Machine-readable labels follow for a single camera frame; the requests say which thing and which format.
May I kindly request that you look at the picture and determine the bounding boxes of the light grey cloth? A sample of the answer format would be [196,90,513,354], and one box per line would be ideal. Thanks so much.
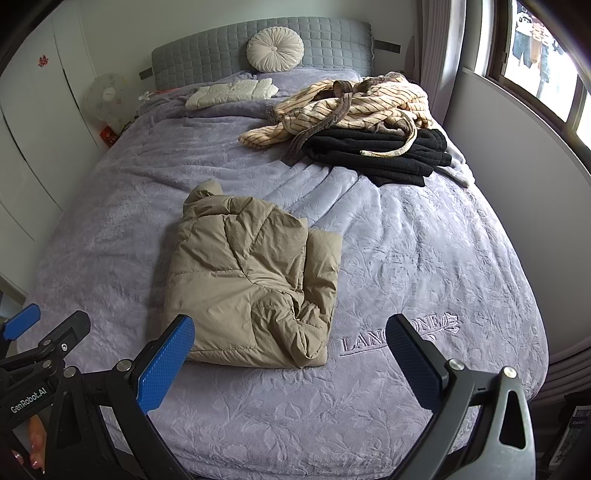
[445,143,476,188]

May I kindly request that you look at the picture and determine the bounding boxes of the hanging laundry outside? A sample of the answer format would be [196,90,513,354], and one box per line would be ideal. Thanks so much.
[512,11,566,84]

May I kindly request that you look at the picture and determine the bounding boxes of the grey curtain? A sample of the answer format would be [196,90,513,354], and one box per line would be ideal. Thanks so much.
[418,0,467,125]

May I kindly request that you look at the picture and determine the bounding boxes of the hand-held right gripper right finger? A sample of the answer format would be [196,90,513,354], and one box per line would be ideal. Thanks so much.
[385,314,539,480]

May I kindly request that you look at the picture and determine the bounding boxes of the grey quilted headboard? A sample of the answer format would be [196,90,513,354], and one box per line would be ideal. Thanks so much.
[151,17,375,90]

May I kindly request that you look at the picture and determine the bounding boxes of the cream striped robe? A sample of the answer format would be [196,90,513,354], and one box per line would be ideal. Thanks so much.
[238,71,435,166]

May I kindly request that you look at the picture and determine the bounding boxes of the white standing fan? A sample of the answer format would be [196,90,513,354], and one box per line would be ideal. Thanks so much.
[83,73,132,134]

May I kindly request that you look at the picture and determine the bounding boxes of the white puffer garment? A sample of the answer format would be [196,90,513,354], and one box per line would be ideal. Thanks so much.
[185,78,279,110]

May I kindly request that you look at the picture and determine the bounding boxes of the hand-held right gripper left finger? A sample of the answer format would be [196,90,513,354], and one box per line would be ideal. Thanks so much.
[44,315,195,480]

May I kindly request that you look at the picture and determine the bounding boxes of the person's left hand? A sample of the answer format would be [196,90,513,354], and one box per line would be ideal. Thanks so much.
[14,415,47,470]

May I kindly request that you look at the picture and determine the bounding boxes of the black folded clothes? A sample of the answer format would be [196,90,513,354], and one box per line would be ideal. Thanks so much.
[302,128,453,188]

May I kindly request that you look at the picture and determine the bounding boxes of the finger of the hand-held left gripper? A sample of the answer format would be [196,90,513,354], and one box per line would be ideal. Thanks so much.
[0,305,41,344]
[0,310,90,384]

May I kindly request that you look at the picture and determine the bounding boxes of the stack of books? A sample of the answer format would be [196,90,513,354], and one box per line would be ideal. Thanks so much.
[549,401,591,467]

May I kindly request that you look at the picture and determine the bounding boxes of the lavender embossed bed blanket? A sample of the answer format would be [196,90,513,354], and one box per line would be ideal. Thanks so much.
[16,69,550,480]

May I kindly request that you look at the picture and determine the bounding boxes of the beige puffer jacket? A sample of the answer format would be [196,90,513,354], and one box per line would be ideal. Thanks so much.
[150,180,345,368]

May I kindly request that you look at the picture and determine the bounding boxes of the window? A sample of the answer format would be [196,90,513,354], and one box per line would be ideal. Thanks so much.
[480,0,591,153]

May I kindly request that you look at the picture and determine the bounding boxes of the round cream cushion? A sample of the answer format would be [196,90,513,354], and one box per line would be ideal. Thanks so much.
[246,28,305,73]

